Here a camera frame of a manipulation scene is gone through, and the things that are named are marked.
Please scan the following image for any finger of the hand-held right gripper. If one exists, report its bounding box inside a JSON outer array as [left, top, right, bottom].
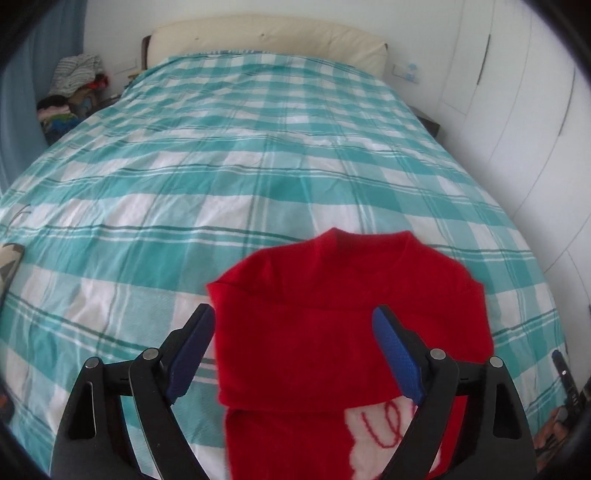
[[551, 350, 581, 411]]

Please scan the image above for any blue curtain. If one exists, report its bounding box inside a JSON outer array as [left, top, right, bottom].
[[0, 14, 86, 185]]

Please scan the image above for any teal checked bed sheet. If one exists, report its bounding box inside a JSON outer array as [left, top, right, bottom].
[[0, 50, 566, 480]]

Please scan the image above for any white wall socket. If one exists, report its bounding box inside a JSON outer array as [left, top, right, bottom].
[[393, 62, 421, 84]]

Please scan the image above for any cream padded headboard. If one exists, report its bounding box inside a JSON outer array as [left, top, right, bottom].
[[142, 16, 389, 77]]

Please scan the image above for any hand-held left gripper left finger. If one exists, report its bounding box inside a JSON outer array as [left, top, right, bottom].
[[50, 303, 216, 480]]

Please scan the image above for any pile of mixed clothes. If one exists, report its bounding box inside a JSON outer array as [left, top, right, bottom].
[[37, 54, 112, 146]]

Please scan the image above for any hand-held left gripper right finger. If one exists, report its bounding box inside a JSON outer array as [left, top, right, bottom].
[[372, 305, 539, 480]]

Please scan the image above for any red sweater with white print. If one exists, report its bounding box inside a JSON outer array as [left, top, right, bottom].
[[206, 227, 494, 480]]

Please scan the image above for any white wardrobe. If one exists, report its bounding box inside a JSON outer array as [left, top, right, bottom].
[[438, 0, 591, 370]]

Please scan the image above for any dark bedside table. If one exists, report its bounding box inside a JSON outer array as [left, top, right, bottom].
[[411, 106, 441, 138]]

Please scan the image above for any patterned cushion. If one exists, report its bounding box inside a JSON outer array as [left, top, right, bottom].
[[0, 244, 25, 296]]

